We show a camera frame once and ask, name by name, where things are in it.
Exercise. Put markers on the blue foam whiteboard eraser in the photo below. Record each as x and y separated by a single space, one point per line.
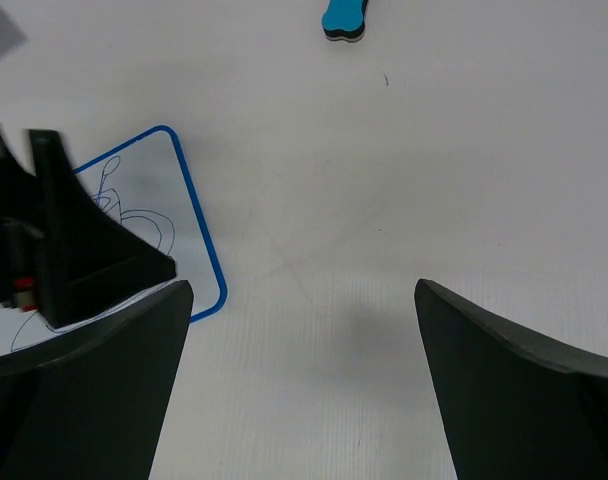
345 20

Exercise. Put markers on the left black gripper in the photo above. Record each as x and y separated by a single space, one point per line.
86 262

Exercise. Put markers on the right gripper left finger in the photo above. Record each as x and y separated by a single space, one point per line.
90 404

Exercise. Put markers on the blue-framed small whiteboard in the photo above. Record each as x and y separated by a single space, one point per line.
145 184

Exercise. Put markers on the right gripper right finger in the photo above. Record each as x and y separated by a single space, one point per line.
515 404

